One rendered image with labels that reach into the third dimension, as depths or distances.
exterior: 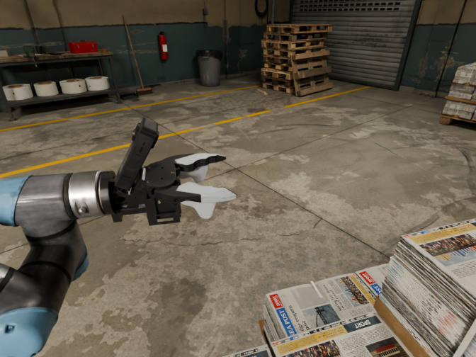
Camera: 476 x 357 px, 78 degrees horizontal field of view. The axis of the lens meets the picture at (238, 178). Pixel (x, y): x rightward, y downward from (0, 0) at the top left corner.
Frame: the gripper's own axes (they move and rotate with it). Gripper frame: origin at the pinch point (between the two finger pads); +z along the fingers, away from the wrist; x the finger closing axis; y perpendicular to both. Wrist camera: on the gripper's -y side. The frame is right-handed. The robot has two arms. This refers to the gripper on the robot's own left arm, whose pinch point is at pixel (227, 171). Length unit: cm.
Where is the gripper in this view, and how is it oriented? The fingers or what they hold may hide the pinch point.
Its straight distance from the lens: 50.3
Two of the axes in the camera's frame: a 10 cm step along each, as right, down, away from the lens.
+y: -0.3, 8.0, 6.0
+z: 9.8, -0.9, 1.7
